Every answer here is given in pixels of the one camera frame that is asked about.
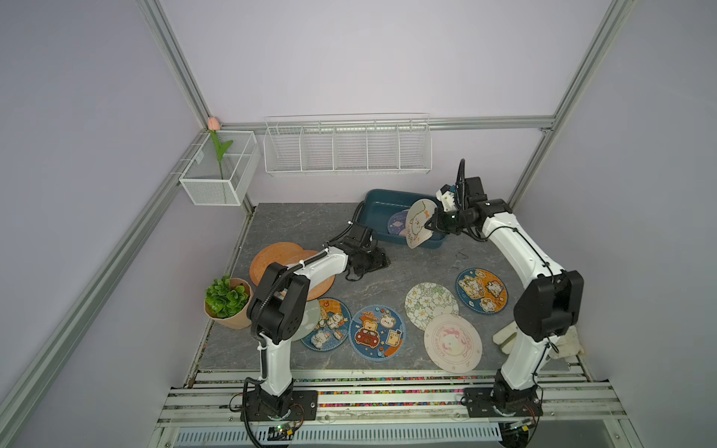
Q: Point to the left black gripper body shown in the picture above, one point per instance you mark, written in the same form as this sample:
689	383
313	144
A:
371	261

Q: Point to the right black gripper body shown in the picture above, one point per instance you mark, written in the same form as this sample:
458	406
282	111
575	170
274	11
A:
451	222

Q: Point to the purple bunny planet coaster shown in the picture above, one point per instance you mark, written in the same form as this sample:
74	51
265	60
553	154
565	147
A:
397	223

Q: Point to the cream alpaca coaster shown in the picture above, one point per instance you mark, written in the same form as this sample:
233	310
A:
419	214

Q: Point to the teal plastic storage box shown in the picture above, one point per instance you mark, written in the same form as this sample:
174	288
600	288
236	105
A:
385	211

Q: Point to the pale green bunny coaster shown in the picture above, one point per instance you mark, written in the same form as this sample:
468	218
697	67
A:
312	316

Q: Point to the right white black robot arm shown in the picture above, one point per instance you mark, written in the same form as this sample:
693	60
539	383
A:
548	307

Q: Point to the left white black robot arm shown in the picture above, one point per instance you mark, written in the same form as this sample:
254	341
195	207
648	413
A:
277	307

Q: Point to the front orange cork coaster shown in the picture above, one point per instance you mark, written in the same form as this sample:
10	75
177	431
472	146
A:
319	289

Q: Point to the orange cork coaster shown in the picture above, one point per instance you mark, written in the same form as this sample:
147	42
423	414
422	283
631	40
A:
278	252
319	289

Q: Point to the back orange cork coaster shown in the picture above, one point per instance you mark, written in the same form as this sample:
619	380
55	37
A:
278	252

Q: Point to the blue orange animals coaster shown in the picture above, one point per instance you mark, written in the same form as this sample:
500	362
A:
331	329

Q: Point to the blue orange cats coaster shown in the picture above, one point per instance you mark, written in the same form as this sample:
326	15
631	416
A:
482	291

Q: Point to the white green floral coaster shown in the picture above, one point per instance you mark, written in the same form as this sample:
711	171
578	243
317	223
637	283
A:
427	300

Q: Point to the blue toast characters coaster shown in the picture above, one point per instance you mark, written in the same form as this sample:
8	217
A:
377	333

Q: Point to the pink white bunny coaster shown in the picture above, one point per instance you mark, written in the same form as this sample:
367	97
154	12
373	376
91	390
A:
453	344

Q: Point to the small potted green plant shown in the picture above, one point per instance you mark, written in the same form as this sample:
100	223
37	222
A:
227	300

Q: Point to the white green work glove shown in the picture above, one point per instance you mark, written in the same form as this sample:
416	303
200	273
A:
567	345

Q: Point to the artificial pink tulip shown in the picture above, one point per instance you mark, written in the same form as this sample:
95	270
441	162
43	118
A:
214	126

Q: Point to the white wire wall rack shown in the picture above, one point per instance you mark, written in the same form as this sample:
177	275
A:
392	143

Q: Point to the white mesh wall basket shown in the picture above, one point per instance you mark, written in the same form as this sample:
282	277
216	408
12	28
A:
201	178

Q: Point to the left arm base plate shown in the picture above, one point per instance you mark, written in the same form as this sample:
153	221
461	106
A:
299	404

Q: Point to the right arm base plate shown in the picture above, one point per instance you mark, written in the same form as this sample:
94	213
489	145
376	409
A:
490	402

